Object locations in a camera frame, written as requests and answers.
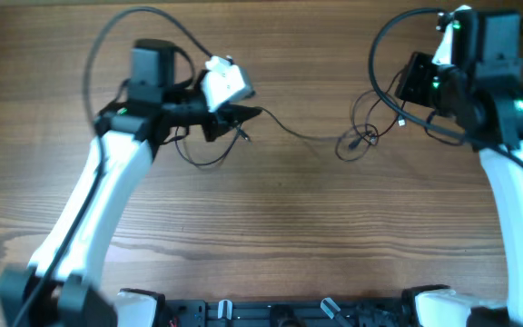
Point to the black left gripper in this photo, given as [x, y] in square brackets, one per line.
[224, 117]

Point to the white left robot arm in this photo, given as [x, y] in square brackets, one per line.
[60, 285]

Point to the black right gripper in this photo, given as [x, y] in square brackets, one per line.
[415, 79]

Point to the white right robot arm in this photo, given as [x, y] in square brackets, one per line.
[475, 78]

